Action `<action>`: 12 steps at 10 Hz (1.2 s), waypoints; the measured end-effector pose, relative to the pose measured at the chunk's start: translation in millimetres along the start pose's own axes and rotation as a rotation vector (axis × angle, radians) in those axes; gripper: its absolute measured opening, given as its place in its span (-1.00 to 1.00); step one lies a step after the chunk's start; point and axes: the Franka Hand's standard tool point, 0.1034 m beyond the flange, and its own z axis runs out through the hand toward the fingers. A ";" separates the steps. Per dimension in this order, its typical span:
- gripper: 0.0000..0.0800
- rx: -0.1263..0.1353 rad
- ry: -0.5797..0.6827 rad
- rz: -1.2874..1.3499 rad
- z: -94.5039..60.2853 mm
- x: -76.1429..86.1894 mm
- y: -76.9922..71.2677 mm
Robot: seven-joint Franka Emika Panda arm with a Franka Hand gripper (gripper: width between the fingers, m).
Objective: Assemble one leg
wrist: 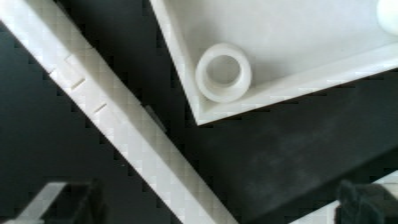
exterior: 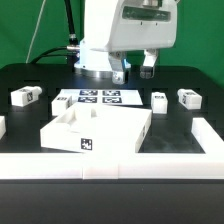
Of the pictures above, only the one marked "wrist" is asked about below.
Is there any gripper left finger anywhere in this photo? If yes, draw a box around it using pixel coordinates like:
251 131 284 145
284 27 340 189
11 181 103 224

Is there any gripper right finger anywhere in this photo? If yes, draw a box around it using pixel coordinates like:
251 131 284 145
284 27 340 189
334 181 398 224

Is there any white square tabletop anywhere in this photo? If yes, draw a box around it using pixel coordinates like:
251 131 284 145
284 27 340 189
149 0 398 124

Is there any white U-shaped obstacle fence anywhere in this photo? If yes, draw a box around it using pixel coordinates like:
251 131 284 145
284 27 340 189
0 0 238 224

